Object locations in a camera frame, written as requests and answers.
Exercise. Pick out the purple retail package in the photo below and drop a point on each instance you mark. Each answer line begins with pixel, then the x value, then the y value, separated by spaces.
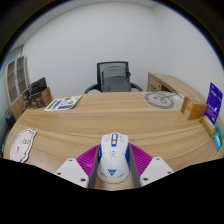
pixel 214 103

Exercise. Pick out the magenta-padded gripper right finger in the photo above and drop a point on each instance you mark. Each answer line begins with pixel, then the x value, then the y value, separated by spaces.
pixel 155 170

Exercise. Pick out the large dark brown carton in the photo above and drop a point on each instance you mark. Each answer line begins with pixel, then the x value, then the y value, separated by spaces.
pixel 41 99

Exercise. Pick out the white blue yellow computer mouse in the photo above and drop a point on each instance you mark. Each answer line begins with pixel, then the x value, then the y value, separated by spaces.
pixel 113 160

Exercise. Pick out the round grey pad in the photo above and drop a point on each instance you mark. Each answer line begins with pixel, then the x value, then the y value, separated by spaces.
pixel 159 100

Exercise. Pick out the pink pig-shaped mouse pad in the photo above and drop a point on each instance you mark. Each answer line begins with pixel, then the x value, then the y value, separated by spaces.
pixel 22 145

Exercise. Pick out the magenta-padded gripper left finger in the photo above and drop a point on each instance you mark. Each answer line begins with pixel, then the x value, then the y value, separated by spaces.
pixel 71 171

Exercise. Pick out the wooden shelf unit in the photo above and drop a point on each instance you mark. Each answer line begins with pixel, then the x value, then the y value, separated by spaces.
pixel 15 83

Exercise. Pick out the orange cardboard box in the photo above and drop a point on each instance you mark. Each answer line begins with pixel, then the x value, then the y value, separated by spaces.
pixel 193 108

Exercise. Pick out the wooden side desk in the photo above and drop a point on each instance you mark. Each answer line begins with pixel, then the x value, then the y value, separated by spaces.
pixel 170 82

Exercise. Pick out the small tan box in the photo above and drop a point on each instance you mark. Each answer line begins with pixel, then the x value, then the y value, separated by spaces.
pixel 207 126

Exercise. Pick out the printed white sticker sheet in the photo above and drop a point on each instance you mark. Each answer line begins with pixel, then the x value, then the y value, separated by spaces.
pixel 63 103

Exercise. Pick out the small dark brown carton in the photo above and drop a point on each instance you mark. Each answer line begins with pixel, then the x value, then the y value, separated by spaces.
pixel 25 98

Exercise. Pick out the black open tray box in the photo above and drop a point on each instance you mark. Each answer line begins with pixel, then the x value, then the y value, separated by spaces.
pixel 37 85

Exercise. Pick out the grey backpack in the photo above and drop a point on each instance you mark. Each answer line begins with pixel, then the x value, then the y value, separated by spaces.
pixel 115 80

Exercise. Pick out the black armchair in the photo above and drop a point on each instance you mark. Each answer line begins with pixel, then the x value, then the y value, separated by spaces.
pixel 5 130

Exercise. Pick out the teal green box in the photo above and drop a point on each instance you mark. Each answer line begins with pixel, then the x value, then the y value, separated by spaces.
pixel 219 136

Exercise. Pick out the black mesh office chair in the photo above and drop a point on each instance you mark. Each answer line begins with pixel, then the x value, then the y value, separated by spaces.
pixel 99 71

